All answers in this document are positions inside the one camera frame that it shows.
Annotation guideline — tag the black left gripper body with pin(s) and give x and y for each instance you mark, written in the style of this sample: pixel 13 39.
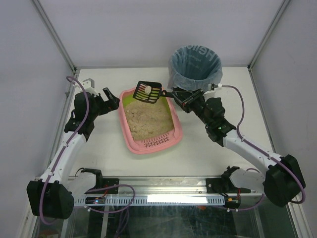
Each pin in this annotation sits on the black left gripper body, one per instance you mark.
pixel 104 103

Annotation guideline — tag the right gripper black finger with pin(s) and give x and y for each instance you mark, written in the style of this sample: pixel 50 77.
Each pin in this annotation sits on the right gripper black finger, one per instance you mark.
pixel 187 94
pixel 186 104

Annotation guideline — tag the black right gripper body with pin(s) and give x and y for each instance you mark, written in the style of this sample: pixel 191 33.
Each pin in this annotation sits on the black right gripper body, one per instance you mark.
pixel 186 100

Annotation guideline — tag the black bin with blue liner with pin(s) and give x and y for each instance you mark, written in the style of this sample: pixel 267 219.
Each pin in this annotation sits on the black bin with blue liner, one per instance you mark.
pixel 194 67

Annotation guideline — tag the black slotted litter scoop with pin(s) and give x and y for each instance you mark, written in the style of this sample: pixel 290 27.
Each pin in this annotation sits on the black slotted litter scoop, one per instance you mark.
pixel 156 92

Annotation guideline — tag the beige litter clump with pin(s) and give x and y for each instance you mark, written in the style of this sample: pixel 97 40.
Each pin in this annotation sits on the beige litter clump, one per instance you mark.
pixel 147 90

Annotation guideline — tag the pink cat litter box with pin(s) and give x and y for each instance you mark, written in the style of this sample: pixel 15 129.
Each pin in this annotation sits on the pink cat litter box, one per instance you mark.
pixel 153 144

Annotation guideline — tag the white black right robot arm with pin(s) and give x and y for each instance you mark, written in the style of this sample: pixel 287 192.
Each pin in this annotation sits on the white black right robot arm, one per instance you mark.
pixel 278 177

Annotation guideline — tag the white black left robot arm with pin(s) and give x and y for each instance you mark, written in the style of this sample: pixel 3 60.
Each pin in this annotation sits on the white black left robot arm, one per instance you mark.
pixel 53 195

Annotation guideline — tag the beige pellet cat litter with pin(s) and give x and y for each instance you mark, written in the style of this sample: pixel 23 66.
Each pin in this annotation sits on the beige pellet cat litter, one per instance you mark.
pixel 148 120

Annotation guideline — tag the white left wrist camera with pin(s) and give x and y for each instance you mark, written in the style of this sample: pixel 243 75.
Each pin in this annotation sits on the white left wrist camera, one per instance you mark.
pixel 89 86

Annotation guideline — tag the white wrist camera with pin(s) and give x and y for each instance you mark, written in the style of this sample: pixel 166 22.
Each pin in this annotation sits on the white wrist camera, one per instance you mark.
pixel 89 86
pixel 212 88

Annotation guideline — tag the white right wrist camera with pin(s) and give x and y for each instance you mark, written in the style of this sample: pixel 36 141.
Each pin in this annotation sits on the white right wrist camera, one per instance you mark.
pixel 212 88

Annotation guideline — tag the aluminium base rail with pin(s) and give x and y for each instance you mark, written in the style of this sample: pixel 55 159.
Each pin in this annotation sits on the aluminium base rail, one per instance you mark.
pixel 143 186

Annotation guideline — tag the white slotted cable duct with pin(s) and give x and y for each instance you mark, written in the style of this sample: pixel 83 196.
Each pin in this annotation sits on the white slotted cable duct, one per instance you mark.
pixel 151 200

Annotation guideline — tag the aluminium left frame post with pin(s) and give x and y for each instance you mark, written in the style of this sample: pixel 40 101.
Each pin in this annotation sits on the aluminium left frame post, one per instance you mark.
pixel 53 33

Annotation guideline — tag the aluminium frame post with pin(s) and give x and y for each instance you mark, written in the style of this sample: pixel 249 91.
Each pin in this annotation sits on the aluminium frame post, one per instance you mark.
pixel 268 33
pixel 53 33

